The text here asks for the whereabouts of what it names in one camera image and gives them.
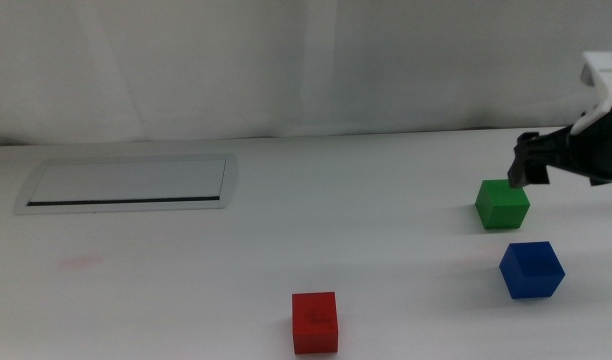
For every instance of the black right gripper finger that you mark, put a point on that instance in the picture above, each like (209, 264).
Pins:
(530, 167)
(528, 138)

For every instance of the green cube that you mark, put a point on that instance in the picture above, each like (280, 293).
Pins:
(501, 210)

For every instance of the blue cube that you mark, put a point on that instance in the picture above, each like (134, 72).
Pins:
(532, 272)

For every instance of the red cube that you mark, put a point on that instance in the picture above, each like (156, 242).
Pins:
(315, 325)

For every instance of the white backdrop curtain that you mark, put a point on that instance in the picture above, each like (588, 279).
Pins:
(286, 65)

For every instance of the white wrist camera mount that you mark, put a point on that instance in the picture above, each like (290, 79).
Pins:
(606, 70)

